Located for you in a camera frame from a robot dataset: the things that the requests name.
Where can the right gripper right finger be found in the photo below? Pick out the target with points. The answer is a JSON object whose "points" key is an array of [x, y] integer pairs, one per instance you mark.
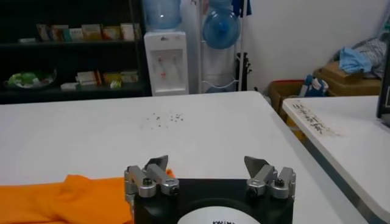
{"points": [[268, 182]]}

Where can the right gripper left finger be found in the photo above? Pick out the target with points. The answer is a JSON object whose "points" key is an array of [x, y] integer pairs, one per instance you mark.
{"points": [[152, 179]]}

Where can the orange t-shirt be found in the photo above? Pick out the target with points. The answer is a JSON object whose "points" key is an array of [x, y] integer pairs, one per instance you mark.
{"points": [[76, 201]]}

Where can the orange printed cardboard box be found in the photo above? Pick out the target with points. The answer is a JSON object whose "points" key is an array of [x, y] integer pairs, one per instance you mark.
{"points": [[297, 131]]}

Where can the handwritten paper label strip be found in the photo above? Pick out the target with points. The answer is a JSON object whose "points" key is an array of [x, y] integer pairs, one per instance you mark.
{"points": [[314, 120]]}

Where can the white side table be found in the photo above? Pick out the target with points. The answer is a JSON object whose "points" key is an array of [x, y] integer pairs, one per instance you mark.
{"points": [[350, 146]]}

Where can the open brown cardboard box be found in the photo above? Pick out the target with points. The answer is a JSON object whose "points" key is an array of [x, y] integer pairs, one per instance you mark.
{"points": [[283, 91]]}

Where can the small green medicine box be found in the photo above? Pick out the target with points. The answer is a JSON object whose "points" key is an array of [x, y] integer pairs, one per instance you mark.
{"points": [[115, 84]]}

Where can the green yellow medicine box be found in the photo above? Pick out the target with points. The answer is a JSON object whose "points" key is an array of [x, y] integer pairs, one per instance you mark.
{"points": [[129, 76], [112, 77]]}

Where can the blue white bag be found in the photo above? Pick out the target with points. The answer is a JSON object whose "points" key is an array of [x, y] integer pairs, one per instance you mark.
{"points": [[314, 86]]}

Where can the black tripod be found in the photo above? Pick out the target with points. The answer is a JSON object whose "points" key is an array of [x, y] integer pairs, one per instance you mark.
{"points": [[243, 71]]}

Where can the white water dispenser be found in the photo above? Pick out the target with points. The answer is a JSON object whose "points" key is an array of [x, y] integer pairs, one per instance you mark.
{"points": [[166, 64]]}

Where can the red white medicine box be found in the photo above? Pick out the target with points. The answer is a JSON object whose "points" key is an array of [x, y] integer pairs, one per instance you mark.
{"points": [[88, 78]]}

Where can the flat white medicine box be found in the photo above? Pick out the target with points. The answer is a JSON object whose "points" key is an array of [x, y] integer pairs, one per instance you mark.
{"points": [[70, 86], [26, 40]]}

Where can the large brown cardboard box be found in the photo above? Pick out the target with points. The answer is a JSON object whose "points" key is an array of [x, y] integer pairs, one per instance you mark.
{"points": [[350, 86]]}

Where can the flat brown cardboard box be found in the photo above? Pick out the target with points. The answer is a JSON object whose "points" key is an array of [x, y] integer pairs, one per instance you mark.
{"points": [[335, 70]]}

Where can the white metal jug rack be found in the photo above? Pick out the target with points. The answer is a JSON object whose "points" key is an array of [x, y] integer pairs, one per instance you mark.
{"points": [[242, 45]]}

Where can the black shelving unit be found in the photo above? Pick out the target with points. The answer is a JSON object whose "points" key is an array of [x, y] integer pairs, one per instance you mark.
{"points": [[76, 58]]}

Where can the grey laptop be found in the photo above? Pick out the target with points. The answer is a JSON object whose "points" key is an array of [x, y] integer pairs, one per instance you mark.
{"points": [[384, 91]]}

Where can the light blue cloth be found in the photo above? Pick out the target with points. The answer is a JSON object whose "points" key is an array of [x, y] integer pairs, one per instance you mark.
{"points": [[353, 61]]}

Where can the orange white medicine box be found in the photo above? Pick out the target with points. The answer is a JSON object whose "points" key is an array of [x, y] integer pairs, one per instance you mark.
{"points": [[60, 34], [111, 33]]}

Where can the glass bowl green snacks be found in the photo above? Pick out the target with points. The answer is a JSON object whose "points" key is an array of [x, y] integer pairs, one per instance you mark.
{"points": [[29, 79]]}

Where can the labelled blue water jug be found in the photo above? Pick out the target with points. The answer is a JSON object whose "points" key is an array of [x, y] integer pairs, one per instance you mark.
{"points": [[163, 13]]}

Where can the dark blue hanging cloth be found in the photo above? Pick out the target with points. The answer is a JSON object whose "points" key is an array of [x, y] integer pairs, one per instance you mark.
{"points": [[240, 7]]}

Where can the white blue upright box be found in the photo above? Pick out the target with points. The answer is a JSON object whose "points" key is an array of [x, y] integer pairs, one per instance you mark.
{"points": [[43, 33]]}

